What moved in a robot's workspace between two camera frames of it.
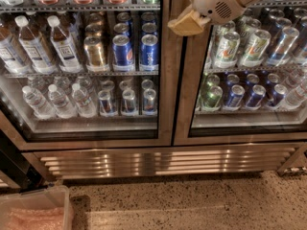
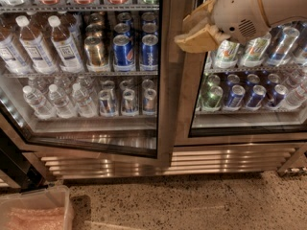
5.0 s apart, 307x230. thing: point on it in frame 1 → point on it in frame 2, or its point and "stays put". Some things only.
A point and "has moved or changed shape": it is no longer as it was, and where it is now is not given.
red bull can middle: x=129 y=103 stays put
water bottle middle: x=60 y=103 stays put
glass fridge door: x=86 y=66 has moved or changed shape
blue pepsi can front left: x=123 y=53 stays put
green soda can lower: x=210 y=100 stays put
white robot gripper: x=213 y=1 → x=236 y=13
